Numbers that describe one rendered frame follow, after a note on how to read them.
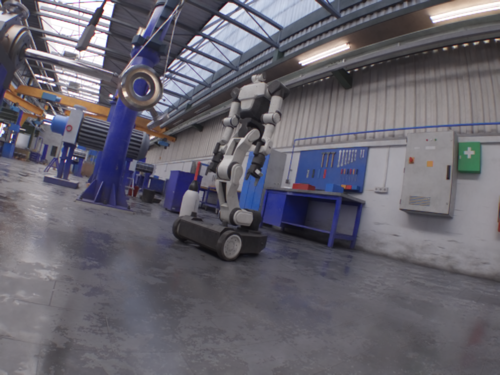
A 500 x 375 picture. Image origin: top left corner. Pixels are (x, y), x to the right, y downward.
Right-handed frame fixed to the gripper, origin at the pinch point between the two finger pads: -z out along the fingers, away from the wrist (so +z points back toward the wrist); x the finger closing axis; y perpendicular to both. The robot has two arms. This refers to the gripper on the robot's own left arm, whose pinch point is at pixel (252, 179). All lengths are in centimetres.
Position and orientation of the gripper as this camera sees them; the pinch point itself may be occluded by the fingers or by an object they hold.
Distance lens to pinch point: 187.0
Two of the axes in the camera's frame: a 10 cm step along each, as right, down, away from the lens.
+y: 7.4, 1.0, -6.6
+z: 3.2, -9.2, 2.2
